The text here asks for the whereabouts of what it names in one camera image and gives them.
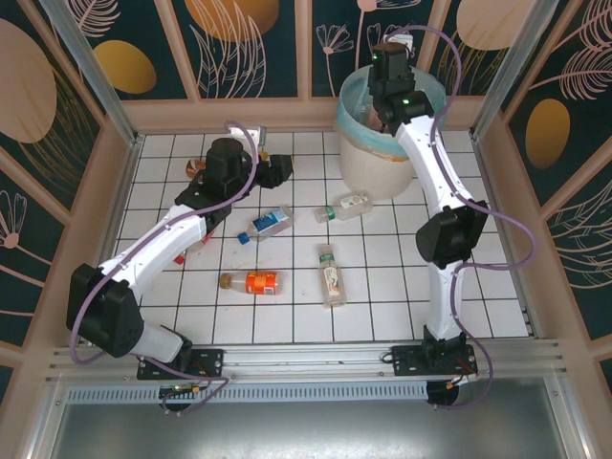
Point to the beige label tea bottle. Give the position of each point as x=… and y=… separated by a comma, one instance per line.
x=331, y=279

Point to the light blue bin liner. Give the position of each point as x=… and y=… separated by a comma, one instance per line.
x=354, y=95

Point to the aluminium corner post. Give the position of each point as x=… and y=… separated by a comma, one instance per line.
x=511, y=62
x=95, y=76

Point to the dark panel with gold oval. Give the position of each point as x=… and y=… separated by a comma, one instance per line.
x=143, y=48

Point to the blue label plastic bottle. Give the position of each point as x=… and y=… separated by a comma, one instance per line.
x=268, y=222

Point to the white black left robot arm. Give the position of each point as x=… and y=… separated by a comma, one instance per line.
x=158, y=244

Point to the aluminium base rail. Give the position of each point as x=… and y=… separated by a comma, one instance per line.
x=306, y=361

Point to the dark panel with flower outlines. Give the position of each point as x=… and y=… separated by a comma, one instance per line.
x=344, y=48

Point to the dark panel thin gold lines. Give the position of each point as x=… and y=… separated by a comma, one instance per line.
x=28, y=86

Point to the grey metal sheet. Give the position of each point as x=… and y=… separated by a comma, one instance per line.
x=306, y=430

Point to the aluminium side rail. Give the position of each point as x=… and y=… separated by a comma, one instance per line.
x=129, y=167
x=523, y=287

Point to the orange label brown cap bottle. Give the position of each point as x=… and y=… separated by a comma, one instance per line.
x=258, y=283

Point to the dark panel oval and fern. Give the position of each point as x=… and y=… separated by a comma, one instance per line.
x=574, y=95

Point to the brown coffee plastic bottle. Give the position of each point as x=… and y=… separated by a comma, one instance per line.
x=192, y=168

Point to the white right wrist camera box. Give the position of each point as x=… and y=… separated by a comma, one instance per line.
x=404, y=40

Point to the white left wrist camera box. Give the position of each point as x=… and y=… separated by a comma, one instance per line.
x=260, y=136

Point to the dark panel with beige disc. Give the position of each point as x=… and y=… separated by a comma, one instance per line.
x=478, y=28

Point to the white plastic waste bin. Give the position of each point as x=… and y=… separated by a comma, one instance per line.
x=368, y=177

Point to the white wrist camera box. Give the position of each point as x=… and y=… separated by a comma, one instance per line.
x=260, y=136
x=404, y=40

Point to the green cap clear bottle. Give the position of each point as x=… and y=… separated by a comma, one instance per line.
x=349, y=205

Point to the dark panel with flower stem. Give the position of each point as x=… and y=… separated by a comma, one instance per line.
x=24, y=248

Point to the dark panel with leaf outlines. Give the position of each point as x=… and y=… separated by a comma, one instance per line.
x=229, y=62

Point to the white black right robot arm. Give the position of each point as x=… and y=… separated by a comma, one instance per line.
x=444, y=167

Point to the dark panel with fern outlines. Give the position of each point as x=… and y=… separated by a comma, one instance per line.
x=588, y=248

